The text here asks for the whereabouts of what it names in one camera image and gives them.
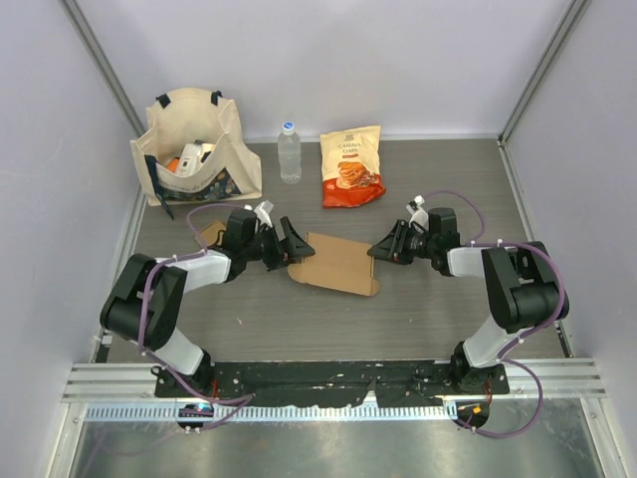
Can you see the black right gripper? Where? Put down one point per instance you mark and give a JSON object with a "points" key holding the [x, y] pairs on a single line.
{"points": [[393, 247]]}

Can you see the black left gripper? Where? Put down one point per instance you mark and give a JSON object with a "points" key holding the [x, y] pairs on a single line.
{"points": [[292, 246]]}

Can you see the large cardboard box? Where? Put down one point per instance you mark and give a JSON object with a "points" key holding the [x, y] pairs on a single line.
{"points": [[337, 264]]}

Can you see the small brown cardboard box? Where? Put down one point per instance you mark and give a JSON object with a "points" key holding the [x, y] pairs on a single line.
{"points": [[212, 234]]}

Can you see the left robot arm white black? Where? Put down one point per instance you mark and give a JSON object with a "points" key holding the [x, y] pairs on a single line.
{"points": [[144, 303]]}

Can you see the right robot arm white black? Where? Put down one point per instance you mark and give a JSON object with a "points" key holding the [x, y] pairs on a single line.
{"points": [[524, 290]]}

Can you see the white box in tote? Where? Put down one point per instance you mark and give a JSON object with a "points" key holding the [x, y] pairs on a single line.
{"points": [[192, 157]]}

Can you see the cassava chips bag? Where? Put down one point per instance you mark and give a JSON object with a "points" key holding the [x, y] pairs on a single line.
{"points": [[350, 167]]}

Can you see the clear plastic water bottle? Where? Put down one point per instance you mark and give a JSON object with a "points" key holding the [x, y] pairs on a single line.
{"points": [[290, 154]]}

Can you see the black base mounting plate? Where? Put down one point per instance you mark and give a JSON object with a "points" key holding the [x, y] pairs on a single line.
{"points": [[338, 384]]}

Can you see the orange item in tote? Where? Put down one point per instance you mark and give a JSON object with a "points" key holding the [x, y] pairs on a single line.
{"points": [[173, 164]]}

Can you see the beige canvas tote bag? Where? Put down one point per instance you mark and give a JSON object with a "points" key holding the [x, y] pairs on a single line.
{"points": [[231, 172]]}

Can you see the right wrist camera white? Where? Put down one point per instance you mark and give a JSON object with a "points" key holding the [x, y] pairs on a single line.
{"points": [[419, 216]]}

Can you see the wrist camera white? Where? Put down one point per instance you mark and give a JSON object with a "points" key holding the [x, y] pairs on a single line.
{"points": [[263, 212], [419, 216]]}

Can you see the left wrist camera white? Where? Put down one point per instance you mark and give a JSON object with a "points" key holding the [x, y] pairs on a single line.
{"points": [[263, 212]]}

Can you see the slotted cable duct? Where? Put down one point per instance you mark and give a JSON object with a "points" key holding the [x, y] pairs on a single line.
{"points": [[193, 411]]}

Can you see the aluminium frame rail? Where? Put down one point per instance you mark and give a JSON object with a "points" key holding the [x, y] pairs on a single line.
{"points": [[109, 382]]}

